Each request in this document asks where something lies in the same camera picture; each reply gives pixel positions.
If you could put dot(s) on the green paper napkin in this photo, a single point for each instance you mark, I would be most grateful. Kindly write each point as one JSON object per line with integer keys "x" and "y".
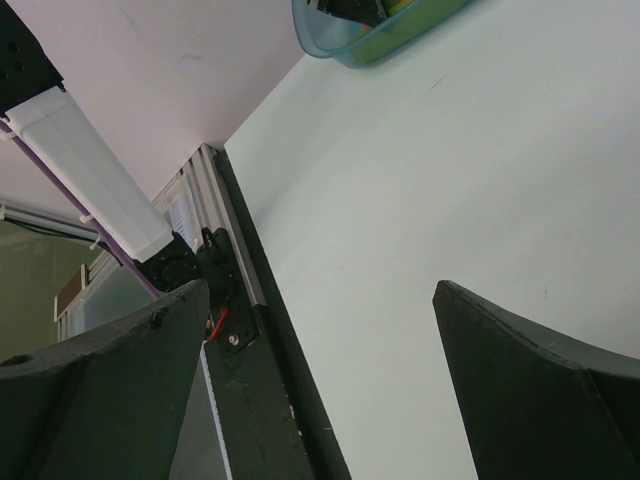
{"x": 375, "y": 43}

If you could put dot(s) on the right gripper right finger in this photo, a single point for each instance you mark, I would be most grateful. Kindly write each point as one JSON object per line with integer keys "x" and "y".
{"x": 535, "y": 403}

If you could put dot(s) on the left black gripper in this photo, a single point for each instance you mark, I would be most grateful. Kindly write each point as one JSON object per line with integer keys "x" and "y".
{"x": 359, "y": 11}

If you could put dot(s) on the teal plastic bin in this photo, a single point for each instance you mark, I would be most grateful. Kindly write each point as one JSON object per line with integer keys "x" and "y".
{"x": 326, "y": 37}

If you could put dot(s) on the aluminium frame rail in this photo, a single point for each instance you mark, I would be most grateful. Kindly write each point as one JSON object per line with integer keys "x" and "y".
{"x": 197, "y": 197}

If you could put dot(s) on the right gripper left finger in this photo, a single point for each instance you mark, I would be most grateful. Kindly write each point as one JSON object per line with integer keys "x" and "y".
{"x": 108, "y": 403}

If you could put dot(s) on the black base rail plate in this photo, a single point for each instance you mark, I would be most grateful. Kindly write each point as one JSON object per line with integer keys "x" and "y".
{"x": 273, "y": 419}

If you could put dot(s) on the white cable duct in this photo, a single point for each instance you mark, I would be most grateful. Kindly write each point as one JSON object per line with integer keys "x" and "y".
{"x": 215, "y": 413}

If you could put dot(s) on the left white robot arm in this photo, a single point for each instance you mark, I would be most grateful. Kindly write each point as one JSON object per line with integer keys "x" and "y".
{"x": 106, "y": 98}

